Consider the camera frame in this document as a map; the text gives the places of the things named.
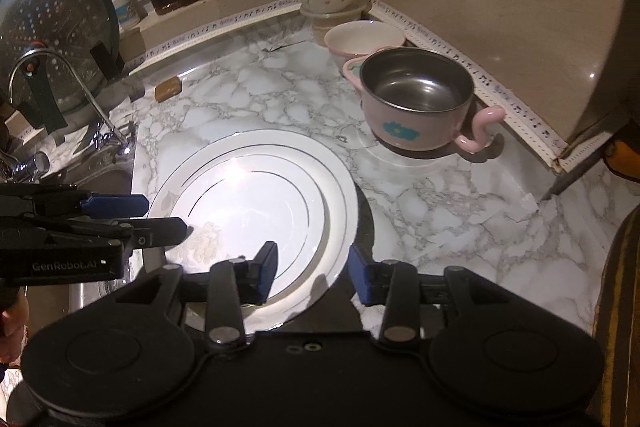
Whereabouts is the round wooden chopping block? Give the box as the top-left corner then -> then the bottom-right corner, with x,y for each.
592,194 -> 640,427

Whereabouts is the steel sink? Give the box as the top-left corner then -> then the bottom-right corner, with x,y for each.
0,152 -> 201,333

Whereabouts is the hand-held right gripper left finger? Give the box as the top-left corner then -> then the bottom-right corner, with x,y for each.
115,241 -> 279,350

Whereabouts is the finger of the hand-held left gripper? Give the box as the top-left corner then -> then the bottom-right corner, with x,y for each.
65,217 -> 189,253
30,192 -> 150,220

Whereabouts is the white bowl pink rim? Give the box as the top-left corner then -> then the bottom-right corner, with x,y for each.
324,20 -> 406,58

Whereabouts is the brown scouring pad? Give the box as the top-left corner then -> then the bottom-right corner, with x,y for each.
154,77 -> 182,102

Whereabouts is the person's left hand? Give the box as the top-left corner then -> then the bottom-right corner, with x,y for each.
0,292 -> 28,370

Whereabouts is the small beige plastic container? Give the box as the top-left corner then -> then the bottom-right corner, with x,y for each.
300,0 -> 372,46

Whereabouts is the chrome faucet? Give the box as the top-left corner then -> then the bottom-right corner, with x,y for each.
0,48 -> 137,182

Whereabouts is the perforated steel basin green rim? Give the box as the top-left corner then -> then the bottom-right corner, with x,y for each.
0,0 -> 126,132

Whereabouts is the pink steel bowl with handles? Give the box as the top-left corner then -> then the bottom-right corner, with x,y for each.
342,47 -> 506,154

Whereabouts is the large white plate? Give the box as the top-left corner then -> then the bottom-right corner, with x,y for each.
141,128 -> 359,325

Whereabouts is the white plastic jar blue label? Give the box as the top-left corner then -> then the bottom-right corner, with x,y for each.
107,0 -> 142,32

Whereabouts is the white patterned trim strip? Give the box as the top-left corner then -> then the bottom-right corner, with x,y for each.
125,0 -> 626,172

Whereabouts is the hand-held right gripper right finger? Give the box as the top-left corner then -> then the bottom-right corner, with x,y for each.
347,244 -> 506,350

